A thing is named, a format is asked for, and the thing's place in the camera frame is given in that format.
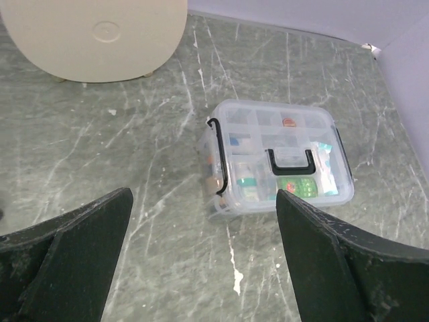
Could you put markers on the white green-label bottle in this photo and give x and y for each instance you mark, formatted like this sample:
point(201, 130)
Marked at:
point(247, 182)

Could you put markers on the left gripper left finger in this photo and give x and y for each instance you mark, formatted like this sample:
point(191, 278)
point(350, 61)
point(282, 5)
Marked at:
point(62, 269)

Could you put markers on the small green box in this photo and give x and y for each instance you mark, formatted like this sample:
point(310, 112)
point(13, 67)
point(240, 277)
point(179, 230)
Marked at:
point(302, 187)

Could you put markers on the white blue bandage roll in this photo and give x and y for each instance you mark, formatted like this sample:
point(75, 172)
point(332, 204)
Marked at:
point(241, 144)

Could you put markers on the teal white sachet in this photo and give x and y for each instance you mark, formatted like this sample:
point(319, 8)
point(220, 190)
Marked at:
point(321, 154)

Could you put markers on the clear plastic medicine box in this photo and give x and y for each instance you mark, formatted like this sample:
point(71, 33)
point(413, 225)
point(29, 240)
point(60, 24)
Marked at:
point(286, 153)

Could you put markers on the clear box lid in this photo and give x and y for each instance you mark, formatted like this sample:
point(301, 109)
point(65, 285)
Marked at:
point(240, 113)

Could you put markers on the cream cylindrical container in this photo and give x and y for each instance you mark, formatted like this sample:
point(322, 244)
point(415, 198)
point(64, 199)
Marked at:
point(96, 41)

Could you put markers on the small red round tin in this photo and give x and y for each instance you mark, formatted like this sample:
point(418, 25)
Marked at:
point(289, 122)

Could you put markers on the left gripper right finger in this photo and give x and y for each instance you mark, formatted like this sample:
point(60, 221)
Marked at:
point(340, 272)

